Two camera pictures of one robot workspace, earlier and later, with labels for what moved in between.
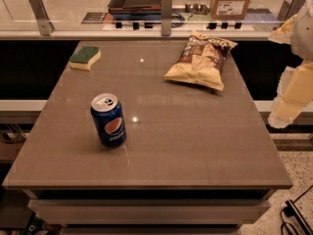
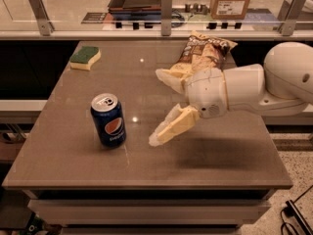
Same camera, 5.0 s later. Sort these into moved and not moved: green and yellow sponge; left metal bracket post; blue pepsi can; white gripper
Moved: white gripper
Not moved: left metal bracket post; blue pepsi can; green and yellow sponge
